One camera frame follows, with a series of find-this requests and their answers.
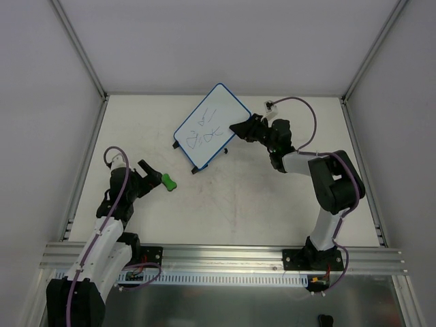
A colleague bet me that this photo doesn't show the left circuit board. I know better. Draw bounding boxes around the left circuit board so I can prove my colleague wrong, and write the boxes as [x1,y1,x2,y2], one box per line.
[125,270,144,282]

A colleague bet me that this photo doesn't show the small black object bottom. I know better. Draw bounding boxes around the small black object bottom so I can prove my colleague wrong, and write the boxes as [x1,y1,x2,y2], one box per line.
[318,314,334,327]

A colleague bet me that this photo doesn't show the green bone-shaped eraser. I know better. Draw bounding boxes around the green bone-shaped eraser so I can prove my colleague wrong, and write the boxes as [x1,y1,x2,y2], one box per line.
[161,174,177,191]

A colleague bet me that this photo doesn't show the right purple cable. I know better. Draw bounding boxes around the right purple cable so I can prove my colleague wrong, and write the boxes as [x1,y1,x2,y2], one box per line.
[272,97,362,296]

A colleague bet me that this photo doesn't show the circuit board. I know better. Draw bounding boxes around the circuit board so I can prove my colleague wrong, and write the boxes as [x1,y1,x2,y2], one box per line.
[125,270,144,282]
[309,275,330,287]

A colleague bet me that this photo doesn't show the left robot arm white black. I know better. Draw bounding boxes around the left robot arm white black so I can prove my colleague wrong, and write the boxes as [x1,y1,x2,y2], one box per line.
[46,155,162,326]

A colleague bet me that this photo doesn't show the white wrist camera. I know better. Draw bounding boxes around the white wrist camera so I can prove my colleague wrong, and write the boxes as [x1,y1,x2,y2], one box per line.
[109,154,126,170]
[264,100,278,121]

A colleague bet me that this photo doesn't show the white slotted cable duct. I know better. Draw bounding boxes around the white slotted cable duct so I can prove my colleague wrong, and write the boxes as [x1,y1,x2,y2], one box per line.
[53,269,309,288]

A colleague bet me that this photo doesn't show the aluminium front rail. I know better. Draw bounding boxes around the aluminium front rail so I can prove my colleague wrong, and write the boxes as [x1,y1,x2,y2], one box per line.
[39,242,409,275]

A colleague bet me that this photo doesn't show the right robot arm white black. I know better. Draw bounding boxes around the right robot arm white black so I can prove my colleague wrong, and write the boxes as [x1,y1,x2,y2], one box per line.
[230,114,365,270]

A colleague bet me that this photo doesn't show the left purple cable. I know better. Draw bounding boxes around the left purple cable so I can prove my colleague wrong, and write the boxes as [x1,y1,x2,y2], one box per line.
[66,146,163,327]

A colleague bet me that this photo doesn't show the right aluminium frame post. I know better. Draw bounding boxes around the right aluminium frame post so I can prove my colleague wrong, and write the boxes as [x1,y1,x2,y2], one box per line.
[340,0,411,103]

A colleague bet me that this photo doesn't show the left aluminium frame post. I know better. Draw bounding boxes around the left aluminium frame post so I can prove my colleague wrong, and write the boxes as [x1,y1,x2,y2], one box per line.
[50,0,109,102]

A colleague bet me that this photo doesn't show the aluminium frame post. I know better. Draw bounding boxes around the aluminium frame post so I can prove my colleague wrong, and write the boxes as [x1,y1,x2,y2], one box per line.
[340,0,411,103]
[50,0,109,102]

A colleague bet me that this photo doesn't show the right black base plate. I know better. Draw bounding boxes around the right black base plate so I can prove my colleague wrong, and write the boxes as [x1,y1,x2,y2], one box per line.
[281,248,345,272]

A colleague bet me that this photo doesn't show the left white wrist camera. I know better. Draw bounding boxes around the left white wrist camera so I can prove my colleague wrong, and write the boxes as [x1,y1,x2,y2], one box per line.
[109,154,126,170]

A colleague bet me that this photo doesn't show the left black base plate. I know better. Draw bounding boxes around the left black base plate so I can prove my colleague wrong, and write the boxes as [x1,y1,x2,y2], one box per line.
[129,245,164,265]

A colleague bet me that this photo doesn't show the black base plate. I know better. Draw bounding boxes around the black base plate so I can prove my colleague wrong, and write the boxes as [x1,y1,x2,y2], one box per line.
[129,245,164,265]
[281,248,345,272]

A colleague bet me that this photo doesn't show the purple cable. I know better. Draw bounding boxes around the purple cable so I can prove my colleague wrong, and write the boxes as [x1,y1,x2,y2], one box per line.
[66,146,163,327]
[272,97,362,296]

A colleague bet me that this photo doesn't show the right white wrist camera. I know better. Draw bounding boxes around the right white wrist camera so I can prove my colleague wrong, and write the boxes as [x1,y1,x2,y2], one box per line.
[264,100,278,121]

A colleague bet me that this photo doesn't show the right circuit board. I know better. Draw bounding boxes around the right circuit board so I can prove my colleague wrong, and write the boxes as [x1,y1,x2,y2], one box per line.
[309,275,330,287]

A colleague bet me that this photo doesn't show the blue-framed whiteboard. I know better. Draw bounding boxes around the blue-framed whiteboard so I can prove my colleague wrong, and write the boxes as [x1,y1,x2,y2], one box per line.
[173,83,251,171]

